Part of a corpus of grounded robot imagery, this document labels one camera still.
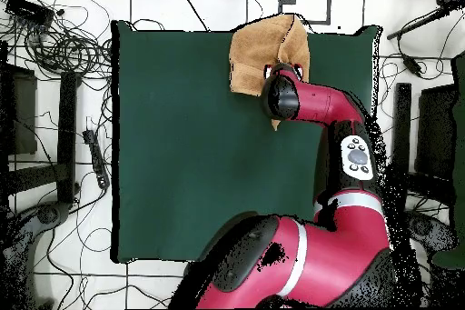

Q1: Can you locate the dark green tablecloth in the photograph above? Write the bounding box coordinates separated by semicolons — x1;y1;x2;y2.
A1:
110;19;382;265

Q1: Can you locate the black metal frame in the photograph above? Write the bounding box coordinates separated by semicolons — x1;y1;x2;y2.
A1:
0;38;83;213
388;82;460;213

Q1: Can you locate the black tripod leg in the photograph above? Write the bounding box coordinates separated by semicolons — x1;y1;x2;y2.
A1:
386;4;456;41

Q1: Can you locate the black power adapter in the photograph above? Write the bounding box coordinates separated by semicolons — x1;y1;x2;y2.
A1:
401;53;425;78

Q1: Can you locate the black electronics box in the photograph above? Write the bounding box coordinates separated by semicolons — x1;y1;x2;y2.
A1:
5;0;55;27

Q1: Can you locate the tan terry towel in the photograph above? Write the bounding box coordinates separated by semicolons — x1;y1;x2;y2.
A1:
228;13;312;132

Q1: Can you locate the black power strip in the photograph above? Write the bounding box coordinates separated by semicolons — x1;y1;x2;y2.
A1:
82;128;111;190

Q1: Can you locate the black stand base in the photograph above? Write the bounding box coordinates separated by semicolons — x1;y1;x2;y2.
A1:
402;209;460;254
35;200;71;228

